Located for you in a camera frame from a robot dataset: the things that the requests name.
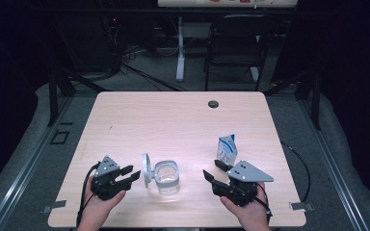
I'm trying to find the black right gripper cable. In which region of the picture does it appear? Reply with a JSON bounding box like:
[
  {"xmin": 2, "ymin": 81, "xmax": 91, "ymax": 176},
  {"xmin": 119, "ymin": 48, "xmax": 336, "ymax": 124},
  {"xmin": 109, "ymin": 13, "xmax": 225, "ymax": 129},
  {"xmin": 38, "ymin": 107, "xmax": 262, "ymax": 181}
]
[{"xmin": 253, "ymin": 182, "xmax": 274, "ymax": 225}]

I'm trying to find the white desk leg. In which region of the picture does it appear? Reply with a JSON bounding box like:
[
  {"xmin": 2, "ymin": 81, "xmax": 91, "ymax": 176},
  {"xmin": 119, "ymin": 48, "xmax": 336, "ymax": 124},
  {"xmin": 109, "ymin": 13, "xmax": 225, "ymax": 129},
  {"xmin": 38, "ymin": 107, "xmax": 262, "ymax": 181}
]
[
  {"xmin": 250, "ymin": 65, "xmax": 260, "ymax": 83},
  {"xmin": 175, "ymin": 15, "xmax": 187, "ymax": 83}
]

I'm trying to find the person's right hand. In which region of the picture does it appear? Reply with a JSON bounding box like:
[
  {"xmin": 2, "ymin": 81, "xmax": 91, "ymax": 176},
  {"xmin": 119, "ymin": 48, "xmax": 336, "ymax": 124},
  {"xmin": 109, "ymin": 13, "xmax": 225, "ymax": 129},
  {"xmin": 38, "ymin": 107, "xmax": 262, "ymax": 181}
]
[{"xmin": 220, "ymin": 182, "xmax": 273, "ymax": 231}]

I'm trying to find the black metal stand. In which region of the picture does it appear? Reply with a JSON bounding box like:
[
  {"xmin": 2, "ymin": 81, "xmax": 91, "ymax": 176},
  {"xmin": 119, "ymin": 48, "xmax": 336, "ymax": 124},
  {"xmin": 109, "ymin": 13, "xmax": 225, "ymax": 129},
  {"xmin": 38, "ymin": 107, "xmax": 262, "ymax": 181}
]
[
  {"xmin": 263, "ymin": 69, "xmax": 322, "ymax": 131},
  {"xmin": 47, "ymin": 67, "xmax": 110, "ymax": 127}
]

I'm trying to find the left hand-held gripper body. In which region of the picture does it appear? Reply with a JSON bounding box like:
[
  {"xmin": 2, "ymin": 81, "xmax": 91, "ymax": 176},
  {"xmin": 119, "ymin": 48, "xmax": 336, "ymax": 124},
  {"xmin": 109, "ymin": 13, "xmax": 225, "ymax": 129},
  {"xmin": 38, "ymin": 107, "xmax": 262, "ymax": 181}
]
[{"xmin": 91, "ymin": 155, "xmax": 126, "ymax": 201}]

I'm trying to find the person's left hand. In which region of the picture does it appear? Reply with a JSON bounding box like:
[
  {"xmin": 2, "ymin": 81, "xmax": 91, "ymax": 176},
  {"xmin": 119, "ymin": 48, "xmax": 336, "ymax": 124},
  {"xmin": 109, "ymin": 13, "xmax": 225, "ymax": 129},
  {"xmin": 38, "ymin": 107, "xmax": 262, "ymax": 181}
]
[{"xmin": 76, "ymin": 176, "xmax": 127, "ymax": 231}]

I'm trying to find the clear pitcher with white lid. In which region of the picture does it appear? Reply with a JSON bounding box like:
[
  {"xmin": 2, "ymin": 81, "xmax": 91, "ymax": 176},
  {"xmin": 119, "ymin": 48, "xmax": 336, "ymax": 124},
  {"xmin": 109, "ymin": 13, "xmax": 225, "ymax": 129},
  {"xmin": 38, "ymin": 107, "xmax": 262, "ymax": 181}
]
[{"xmin": 141, "ymin": 152, "xmax": 181, "ymax": 195}]

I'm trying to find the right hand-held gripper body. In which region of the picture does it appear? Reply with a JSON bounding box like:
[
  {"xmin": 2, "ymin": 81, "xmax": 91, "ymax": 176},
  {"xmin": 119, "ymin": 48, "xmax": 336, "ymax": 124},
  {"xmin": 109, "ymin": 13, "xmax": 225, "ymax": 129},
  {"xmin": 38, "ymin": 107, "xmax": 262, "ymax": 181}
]
[{"xmin": 213, "ymin": 159, "xmax": 275, "ymax": 207}]

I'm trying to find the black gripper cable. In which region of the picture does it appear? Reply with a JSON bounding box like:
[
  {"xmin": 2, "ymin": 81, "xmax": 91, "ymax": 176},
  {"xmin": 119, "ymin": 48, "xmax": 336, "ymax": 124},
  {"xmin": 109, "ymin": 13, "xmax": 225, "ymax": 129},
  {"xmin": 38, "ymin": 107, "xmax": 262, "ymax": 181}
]
[
  {"xmin": 75, "ymin": 162, "xmax": 102, "ymax": 229},
  {"xmin": 253, "ymin": 182, "xmax": 274, "ymax": 225}
]

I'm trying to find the black cable with metal plug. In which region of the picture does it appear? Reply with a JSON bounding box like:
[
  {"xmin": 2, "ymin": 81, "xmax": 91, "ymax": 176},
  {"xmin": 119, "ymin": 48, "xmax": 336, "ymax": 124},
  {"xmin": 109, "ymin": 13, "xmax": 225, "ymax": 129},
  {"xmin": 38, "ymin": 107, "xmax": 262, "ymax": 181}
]
[{"xmin": 279, "ymin": 141, "xmax": 312, "ymax": 204}]

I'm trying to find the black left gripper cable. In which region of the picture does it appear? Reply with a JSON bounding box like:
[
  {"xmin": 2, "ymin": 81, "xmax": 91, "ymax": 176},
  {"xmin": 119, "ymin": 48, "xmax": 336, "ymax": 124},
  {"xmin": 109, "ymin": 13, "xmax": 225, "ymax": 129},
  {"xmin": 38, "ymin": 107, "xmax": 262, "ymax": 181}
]
[{"xmin": 75, "ymin": 162, "xmax": 102, "ymax": 229}]

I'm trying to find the black metal crossbar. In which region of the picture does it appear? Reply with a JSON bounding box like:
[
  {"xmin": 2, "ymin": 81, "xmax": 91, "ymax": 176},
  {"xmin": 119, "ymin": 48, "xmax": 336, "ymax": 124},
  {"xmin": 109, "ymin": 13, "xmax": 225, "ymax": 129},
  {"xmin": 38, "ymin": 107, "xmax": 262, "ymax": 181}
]
[{"xmin": 28, "ymin": 7, "xmax": 338, "ymax": 16}]

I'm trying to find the black floor cable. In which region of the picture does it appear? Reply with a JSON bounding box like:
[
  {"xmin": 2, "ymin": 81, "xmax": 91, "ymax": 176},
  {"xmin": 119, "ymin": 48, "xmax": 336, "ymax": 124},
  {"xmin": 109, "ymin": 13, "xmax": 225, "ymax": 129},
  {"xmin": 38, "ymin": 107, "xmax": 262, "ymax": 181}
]
[{"xmin": 119, "ymin": 62, "xmax": 189, "ymax": 92}]

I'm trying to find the white and blue milk carton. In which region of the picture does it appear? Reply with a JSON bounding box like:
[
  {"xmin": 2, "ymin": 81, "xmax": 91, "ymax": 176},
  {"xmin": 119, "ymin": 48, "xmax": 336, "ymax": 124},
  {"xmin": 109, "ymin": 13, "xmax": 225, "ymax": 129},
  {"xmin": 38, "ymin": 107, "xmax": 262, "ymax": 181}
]
[{"xmin": 216, "ymin": 134, "xmax": 239, "ymax": 168}]

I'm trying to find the black folding chair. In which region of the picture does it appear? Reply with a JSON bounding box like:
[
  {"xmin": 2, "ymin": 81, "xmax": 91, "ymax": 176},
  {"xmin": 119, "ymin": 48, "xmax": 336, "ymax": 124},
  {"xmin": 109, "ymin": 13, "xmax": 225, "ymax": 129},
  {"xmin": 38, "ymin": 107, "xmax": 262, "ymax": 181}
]
[{"xmin": 203, "ymin": 13, "xmax": 279, "ymax": 92}]

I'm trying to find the grey tape strip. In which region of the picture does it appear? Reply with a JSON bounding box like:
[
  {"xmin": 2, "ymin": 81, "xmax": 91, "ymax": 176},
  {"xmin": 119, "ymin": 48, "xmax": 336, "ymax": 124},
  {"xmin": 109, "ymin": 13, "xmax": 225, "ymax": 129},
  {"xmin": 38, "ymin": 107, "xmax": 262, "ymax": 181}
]
[
  {"xmin": 289, "ymin": 201, "xmax": 315, "ymax": 213},
  {"xmin": 40, "ymin": 199, "xmax": 67, "ymax": 215}
]

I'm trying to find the dark equipment cabinet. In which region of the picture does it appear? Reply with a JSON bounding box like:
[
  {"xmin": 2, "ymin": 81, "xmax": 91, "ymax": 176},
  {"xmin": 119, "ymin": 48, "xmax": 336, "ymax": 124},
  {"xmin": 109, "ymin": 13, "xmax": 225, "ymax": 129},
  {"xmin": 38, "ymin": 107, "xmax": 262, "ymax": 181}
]
[{"xmin": 59, "ymin": 13, "xmax": 119, "ymax": 73}]

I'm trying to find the aluminium floor rail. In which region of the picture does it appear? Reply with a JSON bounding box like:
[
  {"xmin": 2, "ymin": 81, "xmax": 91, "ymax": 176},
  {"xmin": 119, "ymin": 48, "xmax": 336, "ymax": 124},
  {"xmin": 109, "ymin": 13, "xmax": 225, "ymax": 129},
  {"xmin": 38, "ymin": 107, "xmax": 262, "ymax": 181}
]
[
  {"xmin": 0, "ymin": 95, "xmax": 75, "ymax": 231},
  {"xmin": 297, "ymin": 95, "xmax": 370, "ymax": 231}
]

